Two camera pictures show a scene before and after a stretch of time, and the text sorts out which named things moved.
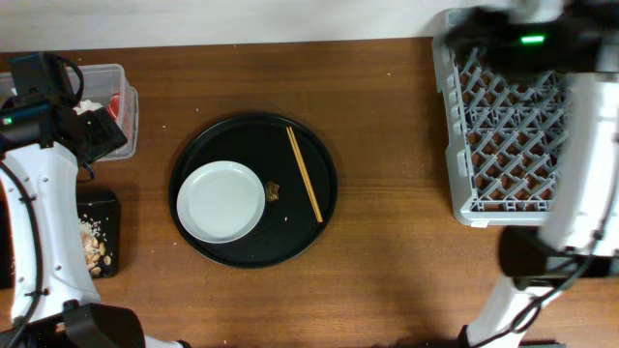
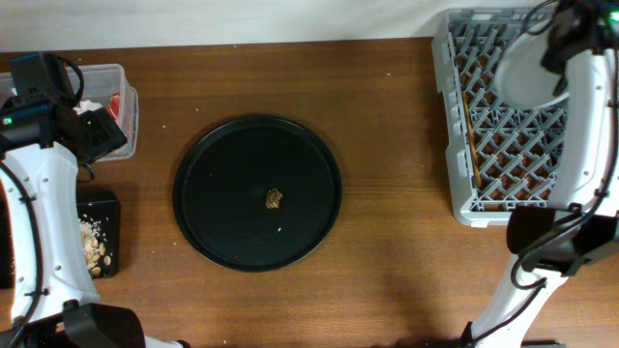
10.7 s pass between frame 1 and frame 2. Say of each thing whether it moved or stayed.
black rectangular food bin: stayed
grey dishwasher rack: stayed
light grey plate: moved
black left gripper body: stayed
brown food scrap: moved
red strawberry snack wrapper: stayed
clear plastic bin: stayed
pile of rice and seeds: stayed
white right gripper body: moved
